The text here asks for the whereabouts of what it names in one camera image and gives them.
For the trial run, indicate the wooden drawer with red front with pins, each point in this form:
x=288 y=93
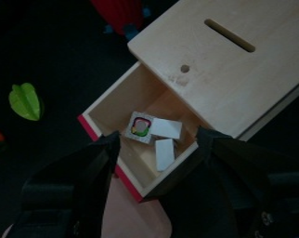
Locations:
x=142 y=124

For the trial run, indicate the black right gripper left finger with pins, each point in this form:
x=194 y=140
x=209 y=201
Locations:
x=78 y=186

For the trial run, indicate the white rectangular block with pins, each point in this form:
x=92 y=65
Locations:
x=164 y=154

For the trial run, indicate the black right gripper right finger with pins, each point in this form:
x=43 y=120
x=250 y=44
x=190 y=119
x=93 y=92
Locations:
x=233 y=186

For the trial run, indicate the wooden box with slot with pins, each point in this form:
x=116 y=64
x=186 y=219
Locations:
x=233 y=65

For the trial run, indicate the red toy with blue parts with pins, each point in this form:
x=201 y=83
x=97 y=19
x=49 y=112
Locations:
x=121 y=14

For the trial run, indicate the white square block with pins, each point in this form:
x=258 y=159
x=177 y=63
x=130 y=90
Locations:
x=166 y=128

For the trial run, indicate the green toy leaf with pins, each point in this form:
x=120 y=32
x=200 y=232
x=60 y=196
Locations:
x=25 y=101

